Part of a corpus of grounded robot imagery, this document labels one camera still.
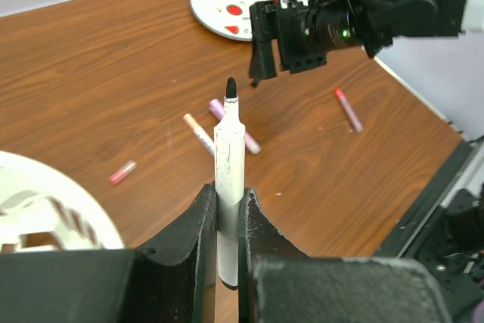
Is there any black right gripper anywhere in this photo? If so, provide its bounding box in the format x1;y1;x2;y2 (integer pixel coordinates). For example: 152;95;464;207
249;0;355;80

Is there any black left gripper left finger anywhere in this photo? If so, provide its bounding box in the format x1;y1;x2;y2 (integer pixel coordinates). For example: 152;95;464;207
1;184;216;322

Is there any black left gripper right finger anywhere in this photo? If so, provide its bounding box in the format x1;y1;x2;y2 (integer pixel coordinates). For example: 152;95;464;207
237;188;452;322

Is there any pink highlighter pen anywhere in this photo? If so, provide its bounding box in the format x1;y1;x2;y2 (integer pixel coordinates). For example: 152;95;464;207
209;99;261;154

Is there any white marker with black end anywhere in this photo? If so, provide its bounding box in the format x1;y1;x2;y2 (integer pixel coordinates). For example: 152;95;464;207
214;77;246;290

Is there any white thin pen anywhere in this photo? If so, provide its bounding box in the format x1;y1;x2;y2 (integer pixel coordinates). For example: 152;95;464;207
193;126;216;156

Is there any slim pink red-tipped pen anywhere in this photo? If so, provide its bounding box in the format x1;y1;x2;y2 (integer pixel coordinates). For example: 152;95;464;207
335;89;364;132

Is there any white watermelon pattern plate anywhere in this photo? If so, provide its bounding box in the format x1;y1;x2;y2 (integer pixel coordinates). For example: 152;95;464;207
189;0;273;42

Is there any white plastic basket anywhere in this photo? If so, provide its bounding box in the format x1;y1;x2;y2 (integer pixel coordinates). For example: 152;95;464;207
1;151;125;253

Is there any small pink red cap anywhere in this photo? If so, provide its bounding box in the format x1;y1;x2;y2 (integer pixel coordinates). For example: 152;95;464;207
109;160;137;185

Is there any aluminium frame rail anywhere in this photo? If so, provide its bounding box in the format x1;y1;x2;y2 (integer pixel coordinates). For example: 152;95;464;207
374;57;483;257

